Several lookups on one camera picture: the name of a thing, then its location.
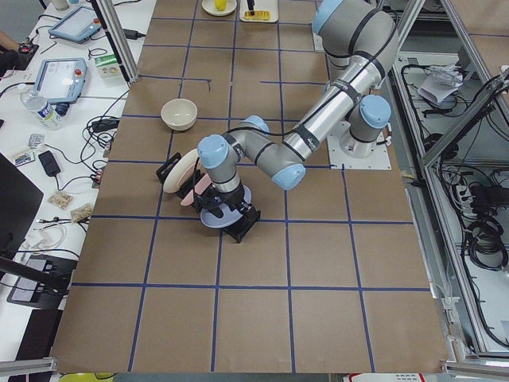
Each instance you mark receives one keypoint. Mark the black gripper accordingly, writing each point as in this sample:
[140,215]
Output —
[234,196]

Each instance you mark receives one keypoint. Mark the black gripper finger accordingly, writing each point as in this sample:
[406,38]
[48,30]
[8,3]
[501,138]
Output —
[251,5]

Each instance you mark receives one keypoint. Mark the yellow sliced bread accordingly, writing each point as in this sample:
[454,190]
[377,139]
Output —
[257,15]

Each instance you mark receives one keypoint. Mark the blue plate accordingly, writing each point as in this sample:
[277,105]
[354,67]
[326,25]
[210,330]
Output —
[214,221]

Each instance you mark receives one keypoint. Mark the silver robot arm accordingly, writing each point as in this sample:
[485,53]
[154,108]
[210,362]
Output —
[355,35]
[345,99]

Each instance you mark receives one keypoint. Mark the pink plate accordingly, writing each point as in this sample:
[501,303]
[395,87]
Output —
[197,190]

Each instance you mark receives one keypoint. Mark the cream plate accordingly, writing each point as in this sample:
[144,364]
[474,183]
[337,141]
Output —
[181,172]

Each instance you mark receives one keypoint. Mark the white plate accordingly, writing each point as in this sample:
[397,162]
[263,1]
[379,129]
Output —
[209,7]

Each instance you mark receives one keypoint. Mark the white foam tray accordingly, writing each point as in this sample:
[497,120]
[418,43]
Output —
[270,5]

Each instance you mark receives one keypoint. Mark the yellow lemon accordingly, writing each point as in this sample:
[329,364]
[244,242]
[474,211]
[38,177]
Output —
[220,5]

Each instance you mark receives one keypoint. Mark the black dish rack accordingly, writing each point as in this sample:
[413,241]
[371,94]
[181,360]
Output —
[237,230]

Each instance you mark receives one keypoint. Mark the beige bowl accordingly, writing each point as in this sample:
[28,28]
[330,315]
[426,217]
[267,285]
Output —
[179,114]

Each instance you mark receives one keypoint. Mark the green white box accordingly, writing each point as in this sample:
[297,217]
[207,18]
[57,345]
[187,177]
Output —
[107,66]

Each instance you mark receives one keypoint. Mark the black power adapter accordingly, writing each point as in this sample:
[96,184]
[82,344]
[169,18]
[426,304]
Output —
[49,163]

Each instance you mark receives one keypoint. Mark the far teach pendant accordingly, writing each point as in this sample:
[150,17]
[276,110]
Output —
[78,26]

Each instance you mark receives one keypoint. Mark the teach pendant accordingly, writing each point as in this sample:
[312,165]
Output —
[78,26]
[61,80]

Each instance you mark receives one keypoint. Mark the plastic water bottle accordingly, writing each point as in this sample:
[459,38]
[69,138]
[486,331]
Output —
[41,108]

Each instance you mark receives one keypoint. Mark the black monitor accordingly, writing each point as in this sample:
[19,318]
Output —
[20,201]

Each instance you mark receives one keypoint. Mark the near teach pendant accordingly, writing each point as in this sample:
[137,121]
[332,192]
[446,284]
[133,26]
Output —
[61,80]

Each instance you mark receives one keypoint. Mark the aluminium frame post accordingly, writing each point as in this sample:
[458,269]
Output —
[109,20]

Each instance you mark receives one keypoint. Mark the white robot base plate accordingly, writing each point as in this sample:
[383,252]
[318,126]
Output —
[346,154]

